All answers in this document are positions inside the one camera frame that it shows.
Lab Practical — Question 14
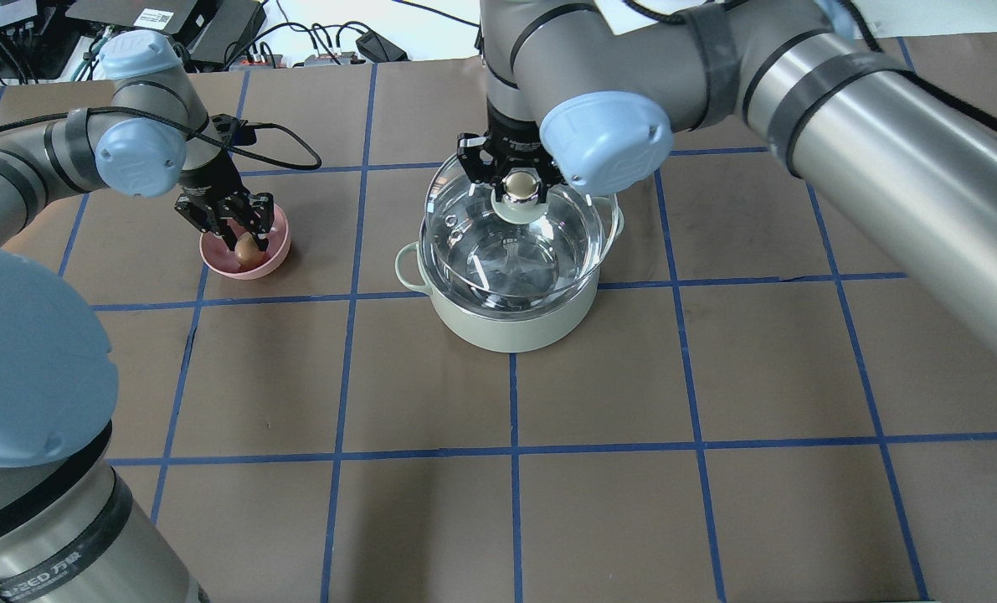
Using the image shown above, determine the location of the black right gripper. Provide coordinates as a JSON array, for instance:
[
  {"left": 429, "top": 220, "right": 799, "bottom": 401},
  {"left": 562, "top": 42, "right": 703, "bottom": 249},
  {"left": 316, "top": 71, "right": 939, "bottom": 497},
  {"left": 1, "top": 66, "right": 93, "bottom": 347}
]
[{"left": 456, "top": 130, "right": 567, "bottom": 204}]

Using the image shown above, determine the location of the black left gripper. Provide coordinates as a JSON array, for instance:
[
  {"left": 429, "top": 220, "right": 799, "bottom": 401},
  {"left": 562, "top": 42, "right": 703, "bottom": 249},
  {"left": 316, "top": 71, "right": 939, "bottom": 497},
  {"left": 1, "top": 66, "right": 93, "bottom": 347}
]
[{"left": 174, "top": 172, "right": 275, "bottom": 252}]

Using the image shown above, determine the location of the brown egg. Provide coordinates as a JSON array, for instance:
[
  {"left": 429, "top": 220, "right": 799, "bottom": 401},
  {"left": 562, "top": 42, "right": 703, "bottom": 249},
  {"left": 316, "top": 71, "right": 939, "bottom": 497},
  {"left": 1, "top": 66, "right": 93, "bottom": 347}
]
[{"left": 234, "top": 233, "right": 265, "bottom": 271}]

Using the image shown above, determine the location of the glass pot lid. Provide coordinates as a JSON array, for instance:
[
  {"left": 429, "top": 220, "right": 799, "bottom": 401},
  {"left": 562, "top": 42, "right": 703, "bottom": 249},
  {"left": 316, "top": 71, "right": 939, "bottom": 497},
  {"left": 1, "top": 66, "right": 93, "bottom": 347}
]
[{"left": 419, "top": 156, "right": 624, "bottom": 314}]

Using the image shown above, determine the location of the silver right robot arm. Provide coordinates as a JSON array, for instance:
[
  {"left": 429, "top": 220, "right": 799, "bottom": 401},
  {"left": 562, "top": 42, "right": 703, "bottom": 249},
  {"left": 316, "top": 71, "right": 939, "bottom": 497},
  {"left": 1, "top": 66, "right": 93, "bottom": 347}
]
[{"left": 456, "top": 1, "right": 997, "bottom": 354}]

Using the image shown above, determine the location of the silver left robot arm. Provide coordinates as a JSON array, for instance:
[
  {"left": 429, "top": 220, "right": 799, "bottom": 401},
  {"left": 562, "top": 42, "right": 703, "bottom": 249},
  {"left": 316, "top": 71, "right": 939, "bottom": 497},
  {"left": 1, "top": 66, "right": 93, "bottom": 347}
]
[{"left": 0, "top": 29, "right": 290, "bottom": 602}]

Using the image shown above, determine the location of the pale green cooking pot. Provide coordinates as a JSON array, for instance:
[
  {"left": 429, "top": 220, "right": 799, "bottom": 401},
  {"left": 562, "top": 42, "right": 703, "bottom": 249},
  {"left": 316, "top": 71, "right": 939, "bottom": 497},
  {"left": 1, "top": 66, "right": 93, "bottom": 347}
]
[{"left": 394, "top": 193, "right": 624, "bottom": 353}]

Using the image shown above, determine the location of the pink bowl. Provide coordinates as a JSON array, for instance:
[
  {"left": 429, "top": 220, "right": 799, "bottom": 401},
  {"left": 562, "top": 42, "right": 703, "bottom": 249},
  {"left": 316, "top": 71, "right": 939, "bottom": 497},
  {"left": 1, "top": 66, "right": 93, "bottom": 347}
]
[{"left": 199, "top": 204, "right": 292, "bottom": 280}]

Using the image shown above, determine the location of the black power brick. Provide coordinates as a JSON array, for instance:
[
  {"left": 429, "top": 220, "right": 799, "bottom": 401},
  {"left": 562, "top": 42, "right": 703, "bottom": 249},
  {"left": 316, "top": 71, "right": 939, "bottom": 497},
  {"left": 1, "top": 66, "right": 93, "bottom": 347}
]
[{"left": 354, "top": 30, "right": 410, "bottom": 64}]

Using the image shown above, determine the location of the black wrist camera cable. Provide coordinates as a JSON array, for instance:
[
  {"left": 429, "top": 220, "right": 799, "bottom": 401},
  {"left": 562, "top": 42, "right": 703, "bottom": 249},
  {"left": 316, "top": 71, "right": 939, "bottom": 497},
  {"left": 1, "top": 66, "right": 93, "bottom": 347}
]
[{"left": 213, "top": 120, "right": 323, "bottom": 173}]

